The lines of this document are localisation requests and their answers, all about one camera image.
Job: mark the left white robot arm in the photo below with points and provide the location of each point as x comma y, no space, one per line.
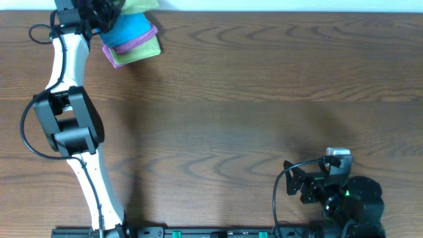
69,119

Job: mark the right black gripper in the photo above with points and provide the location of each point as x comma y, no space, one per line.
314,182

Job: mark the folded green cloth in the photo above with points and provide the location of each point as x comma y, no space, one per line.
146,50

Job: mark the folded pink cloth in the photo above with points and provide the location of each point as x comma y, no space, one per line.
126,47

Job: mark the light green microfiber cloth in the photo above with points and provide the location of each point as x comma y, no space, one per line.
138,6

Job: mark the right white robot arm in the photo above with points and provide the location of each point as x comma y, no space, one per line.
352,206

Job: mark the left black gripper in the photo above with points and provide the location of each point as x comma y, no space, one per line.
98,16

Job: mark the folded blue cloth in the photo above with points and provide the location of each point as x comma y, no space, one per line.
125,29

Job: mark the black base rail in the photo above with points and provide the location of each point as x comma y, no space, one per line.
161,232

